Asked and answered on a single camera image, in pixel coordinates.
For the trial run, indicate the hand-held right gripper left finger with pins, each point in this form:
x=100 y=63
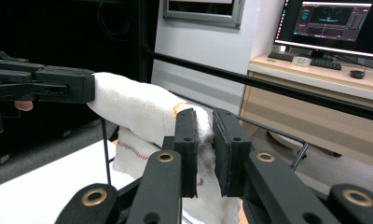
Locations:
x=187 y=161

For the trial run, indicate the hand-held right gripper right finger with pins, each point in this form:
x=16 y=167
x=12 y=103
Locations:
x=232 y=161

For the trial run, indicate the white towel with colourful stitching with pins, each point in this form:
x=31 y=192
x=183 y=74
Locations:
x=138 y=105

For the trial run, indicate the light wooden desk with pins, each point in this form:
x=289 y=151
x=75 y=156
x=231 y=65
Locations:
x=299 y=118

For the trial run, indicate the small clear plastic box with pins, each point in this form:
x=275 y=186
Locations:
x=301 y=61

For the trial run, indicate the black keyboard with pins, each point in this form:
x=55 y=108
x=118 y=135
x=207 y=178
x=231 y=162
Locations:
x=324 y=63

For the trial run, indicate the black computer mouse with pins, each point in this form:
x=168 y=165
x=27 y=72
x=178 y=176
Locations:
x=357 y=74

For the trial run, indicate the large computer monitor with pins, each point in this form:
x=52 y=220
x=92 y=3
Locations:
x=330 y=21

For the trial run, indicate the grey window frame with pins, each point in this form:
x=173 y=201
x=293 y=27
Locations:
x=203 y=17

